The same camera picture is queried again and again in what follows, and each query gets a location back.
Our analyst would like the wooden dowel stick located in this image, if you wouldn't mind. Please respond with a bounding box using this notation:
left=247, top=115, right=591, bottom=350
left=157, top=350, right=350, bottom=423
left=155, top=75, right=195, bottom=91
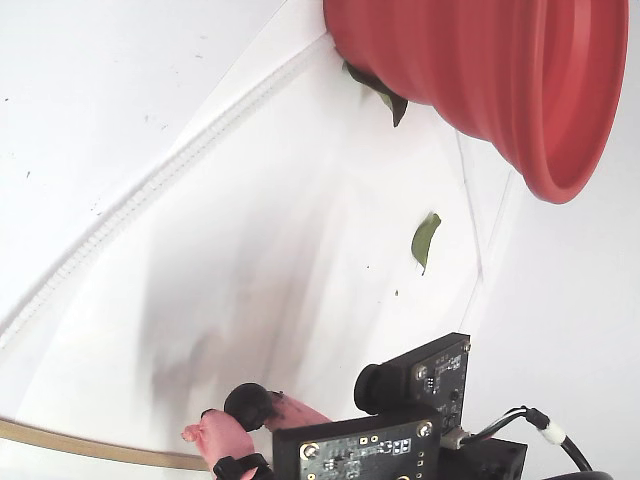
left=0, top=417, right=210, bottom=472

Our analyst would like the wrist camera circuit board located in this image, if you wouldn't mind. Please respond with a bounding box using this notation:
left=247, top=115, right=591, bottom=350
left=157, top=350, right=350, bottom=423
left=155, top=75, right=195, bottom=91
left=378, top=332, right=473, bottom=437
left=272, top=403, right=444, bottom=480

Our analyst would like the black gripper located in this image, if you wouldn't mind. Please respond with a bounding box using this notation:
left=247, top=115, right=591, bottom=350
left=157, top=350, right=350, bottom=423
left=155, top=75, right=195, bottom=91
left=439, top=437, right=529, bottom=480

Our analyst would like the red collapsible silicone cup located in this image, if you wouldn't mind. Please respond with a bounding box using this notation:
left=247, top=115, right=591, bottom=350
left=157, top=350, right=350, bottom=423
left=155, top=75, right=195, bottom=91
left=322, top=0, right=630, bottom=205

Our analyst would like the pink covered gripper finger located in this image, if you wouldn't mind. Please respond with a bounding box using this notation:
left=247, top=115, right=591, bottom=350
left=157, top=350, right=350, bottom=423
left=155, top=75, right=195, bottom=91
left=181, top=408, right=275, bottom=480
left=263, top=390, right=335, bottom=433

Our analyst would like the black cable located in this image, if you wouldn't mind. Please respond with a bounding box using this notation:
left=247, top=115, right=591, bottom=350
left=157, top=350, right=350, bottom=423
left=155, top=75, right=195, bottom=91
left=442, top=405, right=545, bottom=451

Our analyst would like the large dark blueberry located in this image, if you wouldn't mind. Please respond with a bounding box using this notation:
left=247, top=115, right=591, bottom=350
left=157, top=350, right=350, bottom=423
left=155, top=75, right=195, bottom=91
left=223, top=382, right=274, bottom=433

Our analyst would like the black wire white connector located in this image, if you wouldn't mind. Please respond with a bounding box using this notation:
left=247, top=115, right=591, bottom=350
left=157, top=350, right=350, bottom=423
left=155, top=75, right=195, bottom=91
left=542, top=418, right=612, bottom=480

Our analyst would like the black camera lens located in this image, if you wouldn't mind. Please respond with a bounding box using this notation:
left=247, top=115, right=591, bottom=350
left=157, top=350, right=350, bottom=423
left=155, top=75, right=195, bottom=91
left=353, top=363, right=399, bottom=416

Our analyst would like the green leaf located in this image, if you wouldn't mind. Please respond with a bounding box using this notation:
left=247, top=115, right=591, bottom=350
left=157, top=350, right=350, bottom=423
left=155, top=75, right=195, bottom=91
left=411, top=212, right=443, bottom=277
left=342, top=59, right=410, bottom=128

